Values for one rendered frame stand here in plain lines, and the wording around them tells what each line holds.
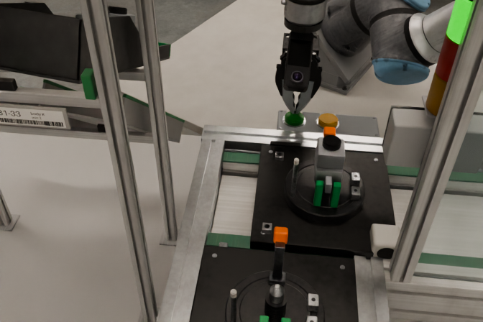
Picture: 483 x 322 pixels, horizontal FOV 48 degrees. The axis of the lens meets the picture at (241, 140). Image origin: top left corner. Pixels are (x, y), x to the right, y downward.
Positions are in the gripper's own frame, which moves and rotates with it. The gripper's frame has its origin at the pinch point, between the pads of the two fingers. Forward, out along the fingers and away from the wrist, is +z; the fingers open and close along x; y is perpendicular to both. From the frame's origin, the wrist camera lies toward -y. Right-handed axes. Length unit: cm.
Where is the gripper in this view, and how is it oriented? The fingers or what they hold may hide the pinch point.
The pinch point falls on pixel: (295, 110)
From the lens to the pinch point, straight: 111.3
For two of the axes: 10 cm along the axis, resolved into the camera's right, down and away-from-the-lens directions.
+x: -9.9, -0.7, 0.7
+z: -0.1, 7.6, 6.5
